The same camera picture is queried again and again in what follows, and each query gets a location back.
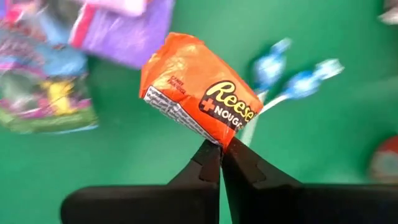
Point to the purple candy packet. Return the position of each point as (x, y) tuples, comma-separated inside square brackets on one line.
[(124, 37)]

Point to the red round wrapped candy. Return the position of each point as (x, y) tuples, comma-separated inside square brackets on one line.
[(385, 161)]

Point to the zebra striped chocolate bar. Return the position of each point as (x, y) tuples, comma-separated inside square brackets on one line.
[(390, 14)]

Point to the orange Reese's nougat packet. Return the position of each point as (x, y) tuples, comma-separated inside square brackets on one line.
[(192, 77)]

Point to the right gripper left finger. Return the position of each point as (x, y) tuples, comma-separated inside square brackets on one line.
[(174, 205)]

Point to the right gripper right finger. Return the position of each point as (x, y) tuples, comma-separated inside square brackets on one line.
[(280, 205)]

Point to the blue candy packet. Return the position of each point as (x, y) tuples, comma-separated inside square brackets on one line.
[(46, 102)]

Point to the blue lollipop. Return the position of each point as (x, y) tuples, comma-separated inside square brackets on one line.
[(269, 67), (303, 84)]

